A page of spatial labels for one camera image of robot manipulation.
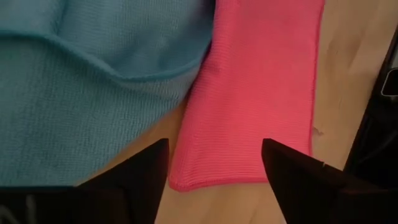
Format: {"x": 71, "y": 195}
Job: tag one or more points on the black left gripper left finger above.
{"x": 140, "y": 171}

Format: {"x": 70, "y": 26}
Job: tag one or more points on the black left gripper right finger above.
{"x": 295, "y": 174}

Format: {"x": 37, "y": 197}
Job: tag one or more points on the pink microfiber towel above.
{"x": 248, "y": 93}

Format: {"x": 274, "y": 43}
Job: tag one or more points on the blue microfiber towel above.
{"x": 77, "y": 109}

